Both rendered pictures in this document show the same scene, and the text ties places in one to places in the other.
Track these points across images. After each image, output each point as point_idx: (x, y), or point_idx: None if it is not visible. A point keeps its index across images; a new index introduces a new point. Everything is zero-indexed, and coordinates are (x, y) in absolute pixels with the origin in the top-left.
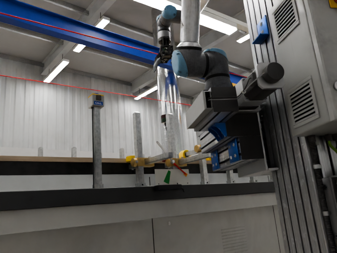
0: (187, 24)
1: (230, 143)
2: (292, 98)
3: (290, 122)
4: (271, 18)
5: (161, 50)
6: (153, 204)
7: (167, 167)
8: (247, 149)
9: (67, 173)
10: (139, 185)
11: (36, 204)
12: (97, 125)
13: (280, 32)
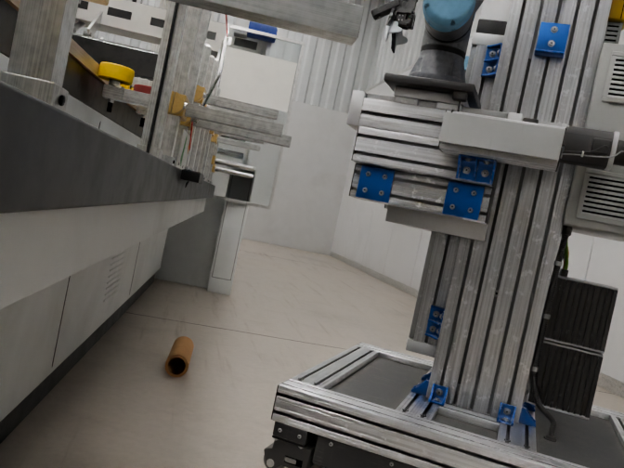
0: None
1: (463, 187)
2: (592, 181)
3: (569, 205)
4: (604, 56)
5: None
6: (158, 205)
7: (143, 115)
8: (489, 208)
9: None
10: (172, 162)
11: (138, 191)
12: None
13: (615, 90)
